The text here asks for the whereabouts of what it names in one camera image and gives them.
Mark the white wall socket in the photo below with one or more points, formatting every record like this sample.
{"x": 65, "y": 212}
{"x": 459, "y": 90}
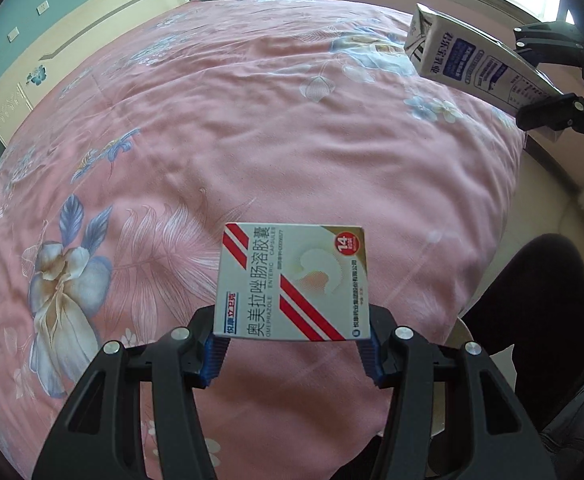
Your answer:
{"x": 43, "y": 8}
{"x": 13, "y": 34}

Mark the grey cloth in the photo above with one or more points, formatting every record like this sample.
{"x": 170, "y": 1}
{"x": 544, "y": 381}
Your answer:
{"x": 582, "y": 430}

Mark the beige bed headboard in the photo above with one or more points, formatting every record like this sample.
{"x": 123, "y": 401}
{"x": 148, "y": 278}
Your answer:
{"x": 97, "y": 25}

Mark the white red-striped medicine box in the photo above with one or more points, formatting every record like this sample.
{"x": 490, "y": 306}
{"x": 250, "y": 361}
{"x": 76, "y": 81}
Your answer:
{"x": 292, "y": 285}

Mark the pink floral blanket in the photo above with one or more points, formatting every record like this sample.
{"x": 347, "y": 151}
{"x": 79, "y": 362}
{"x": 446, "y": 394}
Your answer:
{"x": 222, "y": 135}

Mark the person's right leg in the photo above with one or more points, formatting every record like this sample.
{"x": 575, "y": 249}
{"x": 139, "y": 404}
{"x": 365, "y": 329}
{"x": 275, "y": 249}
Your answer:
{"x": 537, "y": 300}

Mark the white printed trash bin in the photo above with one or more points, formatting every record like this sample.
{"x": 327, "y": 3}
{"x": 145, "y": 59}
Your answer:
{"x": 461, "y": 332}

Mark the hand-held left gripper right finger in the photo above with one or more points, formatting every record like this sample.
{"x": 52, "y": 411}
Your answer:
{"x": 369, "y": 360}

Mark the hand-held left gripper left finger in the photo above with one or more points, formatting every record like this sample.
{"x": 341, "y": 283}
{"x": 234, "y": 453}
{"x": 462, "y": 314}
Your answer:
{"x": 214, "y": 360}

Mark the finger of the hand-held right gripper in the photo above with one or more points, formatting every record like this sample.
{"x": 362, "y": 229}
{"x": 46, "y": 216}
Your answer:
{"x": 552, "y": 42}
{"x": 557, "y": 112}

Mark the white blue milk carton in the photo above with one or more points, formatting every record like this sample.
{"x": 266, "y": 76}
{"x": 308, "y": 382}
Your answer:
{"x": 452, "y": 55}

